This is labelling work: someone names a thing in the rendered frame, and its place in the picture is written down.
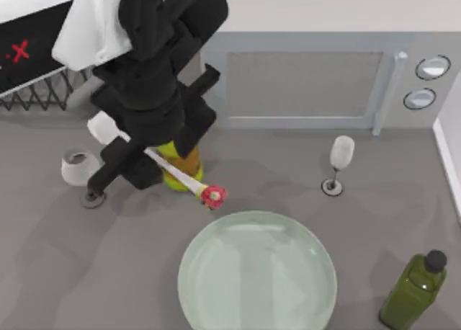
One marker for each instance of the pale grey microwave oven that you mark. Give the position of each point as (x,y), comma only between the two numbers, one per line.
(324,42)

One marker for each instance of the pale green round plate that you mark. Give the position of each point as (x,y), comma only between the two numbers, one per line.
(257,272)

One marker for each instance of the white stick with red flower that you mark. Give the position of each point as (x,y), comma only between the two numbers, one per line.
(214,196)

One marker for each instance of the pale grey rounded box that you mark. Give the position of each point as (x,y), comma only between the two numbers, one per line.
(102,126)

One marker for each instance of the round microwave knob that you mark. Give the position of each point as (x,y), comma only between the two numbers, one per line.
(419,98)
(433,67)

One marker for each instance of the microwave oven door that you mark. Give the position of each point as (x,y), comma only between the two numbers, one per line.
(302,85)

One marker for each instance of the dark green bottle black cap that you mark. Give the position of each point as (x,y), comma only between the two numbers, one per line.
(410,294)

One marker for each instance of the yellow-green bottle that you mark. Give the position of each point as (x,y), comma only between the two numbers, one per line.
(191,164)

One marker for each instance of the clear wine glass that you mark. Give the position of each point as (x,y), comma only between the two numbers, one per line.
(75,169)
(342,153)

